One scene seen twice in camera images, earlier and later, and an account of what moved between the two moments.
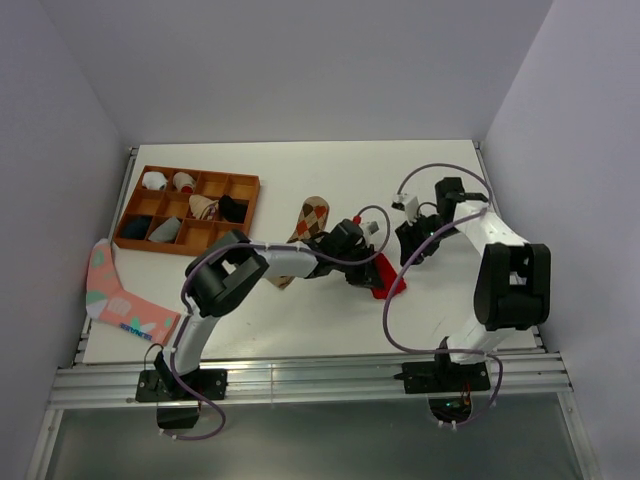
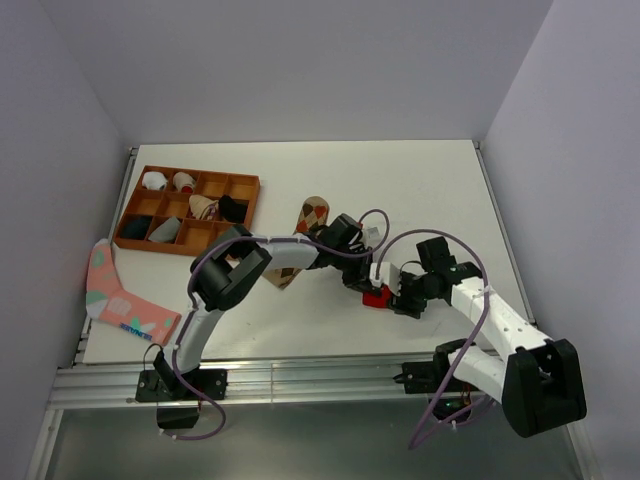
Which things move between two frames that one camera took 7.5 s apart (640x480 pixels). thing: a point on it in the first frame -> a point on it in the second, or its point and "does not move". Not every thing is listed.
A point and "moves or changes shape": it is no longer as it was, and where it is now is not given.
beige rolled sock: [203, 208] does not move
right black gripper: [408, 239] -> [402, 304]
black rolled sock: [233, 210] does not move
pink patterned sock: [107, 301] does not move
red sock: [388, 275] moves or changes shape
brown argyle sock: [312, 220] does not move
